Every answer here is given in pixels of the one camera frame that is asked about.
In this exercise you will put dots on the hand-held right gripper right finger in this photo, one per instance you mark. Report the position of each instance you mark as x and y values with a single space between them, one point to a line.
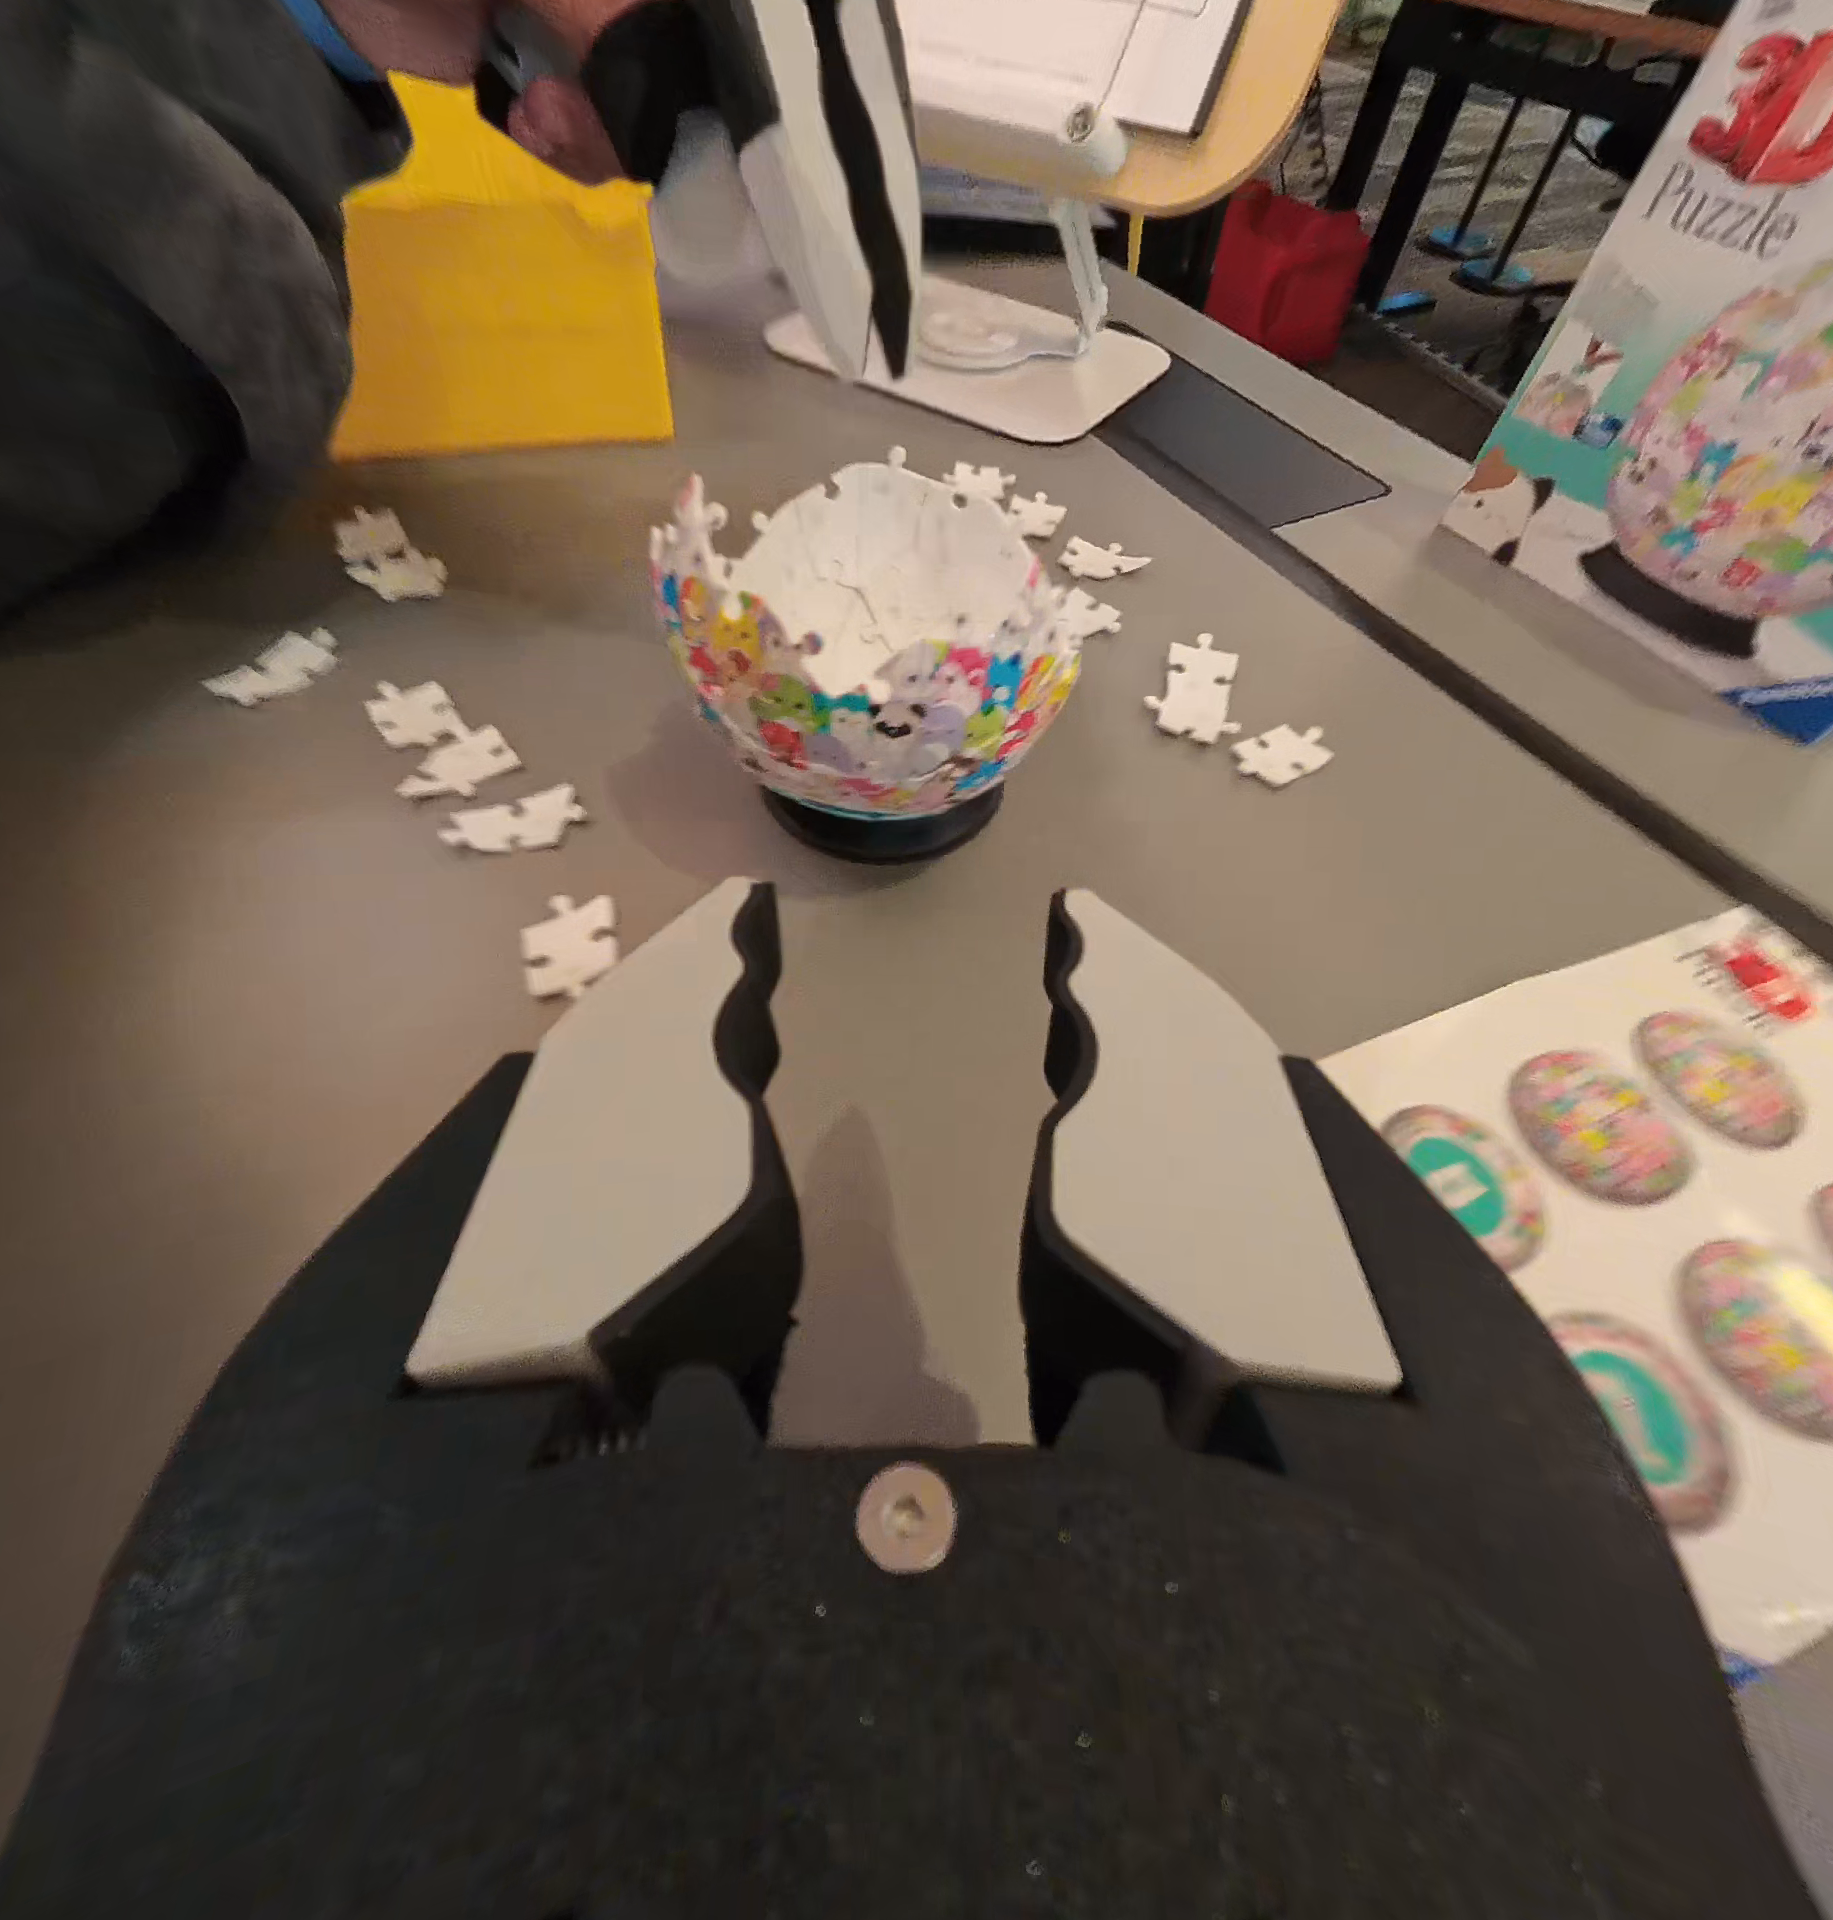
1205 1172

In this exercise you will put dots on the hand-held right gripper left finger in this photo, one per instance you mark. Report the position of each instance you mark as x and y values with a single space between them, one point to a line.
620 1172

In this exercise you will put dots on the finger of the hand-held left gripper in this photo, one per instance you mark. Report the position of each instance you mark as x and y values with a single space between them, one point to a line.
781 150
879 125

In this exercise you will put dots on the puzzle pieces group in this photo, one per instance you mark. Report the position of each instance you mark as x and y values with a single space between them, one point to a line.
1194 695

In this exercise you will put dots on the partly built white puzzle ball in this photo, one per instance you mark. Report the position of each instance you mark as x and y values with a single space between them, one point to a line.
857 646

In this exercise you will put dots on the colourful puzzle ball box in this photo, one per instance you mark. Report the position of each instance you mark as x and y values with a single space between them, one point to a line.
1729 388

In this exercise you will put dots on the person's left hand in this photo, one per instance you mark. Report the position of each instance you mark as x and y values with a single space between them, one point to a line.
435 30

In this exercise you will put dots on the white clamp bar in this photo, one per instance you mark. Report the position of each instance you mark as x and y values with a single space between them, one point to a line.
1006 137

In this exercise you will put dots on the printed paper sheet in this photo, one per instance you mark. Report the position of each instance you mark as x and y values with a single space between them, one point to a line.
1070 44

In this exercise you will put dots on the yellow plastic bin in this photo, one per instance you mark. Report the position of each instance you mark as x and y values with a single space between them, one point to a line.
513 299

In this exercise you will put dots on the blue wristband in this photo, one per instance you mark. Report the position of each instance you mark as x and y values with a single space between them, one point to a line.
333 39

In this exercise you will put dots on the wooden document board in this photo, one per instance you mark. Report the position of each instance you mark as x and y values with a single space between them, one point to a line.
1244 125

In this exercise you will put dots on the red bin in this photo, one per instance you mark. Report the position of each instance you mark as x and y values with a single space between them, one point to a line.
1293 276

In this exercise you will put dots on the printed instruction leaflet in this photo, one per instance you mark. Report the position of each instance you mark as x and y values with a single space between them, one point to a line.
1638 1265

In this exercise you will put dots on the dark grey table flap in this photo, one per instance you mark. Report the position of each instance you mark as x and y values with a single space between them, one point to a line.
1244 444

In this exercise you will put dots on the background wooden table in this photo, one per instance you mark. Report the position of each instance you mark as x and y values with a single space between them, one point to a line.
1515 90

